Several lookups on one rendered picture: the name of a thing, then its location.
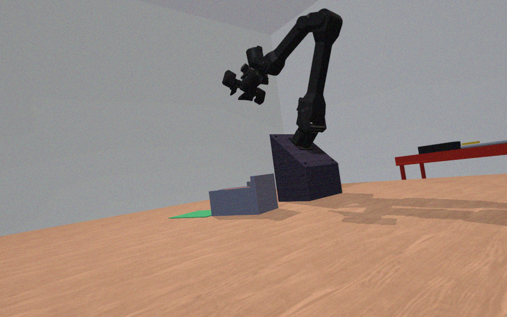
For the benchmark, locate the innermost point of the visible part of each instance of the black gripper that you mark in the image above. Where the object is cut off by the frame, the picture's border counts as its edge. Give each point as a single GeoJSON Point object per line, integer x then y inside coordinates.
{"type": "Point", "coordinates": [250, 91]}

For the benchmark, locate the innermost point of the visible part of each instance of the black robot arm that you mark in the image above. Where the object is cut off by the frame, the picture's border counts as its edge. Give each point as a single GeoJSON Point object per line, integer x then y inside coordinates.
{"type": "Point", "coordinates": [326, 26]}

